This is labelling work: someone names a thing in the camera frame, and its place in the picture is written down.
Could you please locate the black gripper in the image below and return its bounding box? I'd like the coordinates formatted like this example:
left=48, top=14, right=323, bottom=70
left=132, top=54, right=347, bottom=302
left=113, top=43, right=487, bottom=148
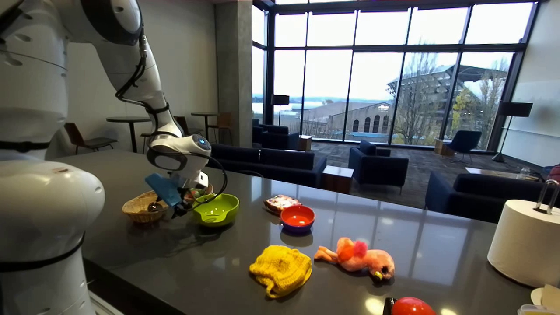
left=184, top=171, right=214, bottom=204

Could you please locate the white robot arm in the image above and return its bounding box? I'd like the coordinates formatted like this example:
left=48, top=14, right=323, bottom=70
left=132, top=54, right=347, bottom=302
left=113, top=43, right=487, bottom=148
left=0, top=0, right=212, bottom=315

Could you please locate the green bowl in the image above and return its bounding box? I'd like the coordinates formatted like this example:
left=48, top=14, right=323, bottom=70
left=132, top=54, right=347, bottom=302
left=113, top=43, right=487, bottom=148
left=193, top=192, right=240, bottom=227

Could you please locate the woven wicker bowl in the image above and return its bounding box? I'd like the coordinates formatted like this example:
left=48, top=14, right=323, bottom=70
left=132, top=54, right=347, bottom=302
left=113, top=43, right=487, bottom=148
left=123, top=190, right=169, bottom=224

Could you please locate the red bowl blue base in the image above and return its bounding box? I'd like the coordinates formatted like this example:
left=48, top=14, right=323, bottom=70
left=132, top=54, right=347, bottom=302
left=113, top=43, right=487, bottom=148
left=281, top=204, right=316, bottom=234

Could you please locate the round high table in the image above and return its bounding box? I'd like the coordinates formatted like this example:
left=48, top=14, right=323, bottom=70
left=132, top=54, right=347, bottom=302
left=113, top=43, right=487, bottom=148
left=106, top=117, right=151, bottom=152

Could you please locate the dark blue sofa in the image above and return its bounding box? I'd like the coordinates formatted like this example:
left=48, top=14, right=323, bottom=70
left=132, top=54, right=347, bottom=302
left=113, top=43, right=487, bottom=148
left=212, top=145, right=328, bottom=187

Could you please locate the yellow cloth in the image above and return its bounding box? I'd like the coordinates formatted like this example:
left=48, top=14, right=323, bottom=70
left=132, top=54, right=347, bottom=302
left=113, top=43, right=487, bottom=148
left=249, top=245, right=312, bottom=299

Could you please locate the small side table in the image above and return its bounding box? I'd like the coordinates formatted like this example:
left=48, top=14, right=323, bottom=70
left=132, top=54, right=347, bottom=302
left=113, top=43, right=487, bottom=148
left=323, top=164, right=354, bottom=192

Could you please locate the brown chair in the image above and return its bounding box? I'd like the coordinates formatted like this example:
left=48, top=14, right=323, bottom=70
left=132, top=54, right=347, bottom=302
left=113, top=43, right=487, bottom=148
left=65, top=122, right=116, bottom=150

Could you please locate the pink plush toy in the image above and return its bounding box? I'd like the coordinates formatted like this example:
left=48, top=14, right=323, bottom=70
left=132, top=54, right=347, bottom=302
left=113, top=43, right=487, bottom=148
left=314, top=236, right=396, bottom=280

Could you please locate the dark blue armchair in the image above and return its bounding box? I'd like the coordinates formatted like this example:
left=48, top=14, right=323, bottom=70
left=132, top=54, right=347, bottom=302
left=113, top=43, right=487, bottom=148
left=349, top=141, right=408, bottom=187

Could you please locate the red ball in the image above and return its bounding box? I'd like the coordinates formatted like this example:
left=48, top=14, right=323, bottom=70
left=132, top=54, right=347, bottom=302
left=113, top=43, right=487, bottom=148
left=384, top=297, right=436, bottom=315

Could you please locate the dark sofa right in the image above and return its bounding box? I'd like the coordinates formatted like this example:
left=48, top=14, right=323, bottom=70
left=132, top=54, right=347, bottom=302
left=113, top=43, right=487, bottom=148
left=426, top=171, right=543, bottom=222

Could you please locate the white paper towel roll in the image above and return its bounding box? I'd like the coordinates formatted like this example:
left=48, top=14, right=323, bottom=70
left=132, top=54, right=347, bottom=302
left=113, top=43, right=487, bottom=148
left=487, top=199, right=560, bottom=287

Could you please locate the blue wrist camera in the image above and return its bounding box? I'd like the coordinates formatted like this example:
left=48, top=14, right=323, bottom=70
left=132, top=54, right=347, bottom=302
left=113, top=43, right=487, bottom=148
left=146, top=173, right=183, bottom=206

